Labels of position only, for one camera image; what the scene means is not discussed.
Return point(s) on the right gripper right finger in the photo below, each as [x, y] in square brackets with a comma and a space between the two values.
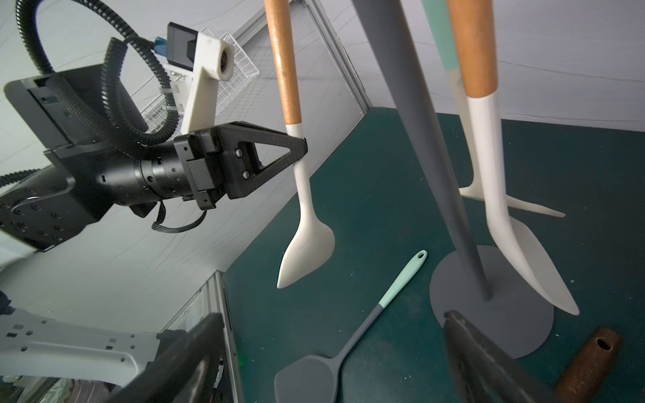
[482, 372]

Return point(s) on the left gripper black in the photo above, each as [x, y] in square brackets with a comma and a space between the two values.
[250, 156]

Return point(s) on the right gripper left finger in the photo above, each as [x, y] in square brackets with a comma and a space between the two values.
[186, 372]

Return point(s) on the steel turner wood handle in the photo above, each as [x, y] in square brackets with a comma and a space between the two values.
[585, 373]

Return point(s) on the white spoon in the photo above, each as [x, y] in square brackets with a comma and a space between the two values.
[475, 41]
[314, 242]

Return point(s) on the grey spatula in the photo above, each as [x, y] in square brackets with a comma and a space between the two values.
[315, 378]

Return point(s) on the cream spatula mint handle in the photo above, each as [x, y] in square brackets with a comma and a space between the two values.
[439, 21]

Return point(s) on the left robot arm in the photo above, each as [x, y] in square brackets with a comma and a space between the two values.
[134, 131]

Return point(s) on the grey utensil rack stand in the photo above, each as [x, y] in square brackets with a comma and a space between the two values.
[474, 280]

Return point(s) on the green mat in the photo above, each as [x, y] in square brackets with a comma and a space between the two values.
[373, 193]

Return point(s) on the white wire basket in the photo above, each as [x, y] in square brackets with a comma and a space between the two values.
[244, 72]

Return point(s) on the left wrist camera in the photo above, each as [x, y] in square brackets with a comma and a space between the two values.
[202, 62]

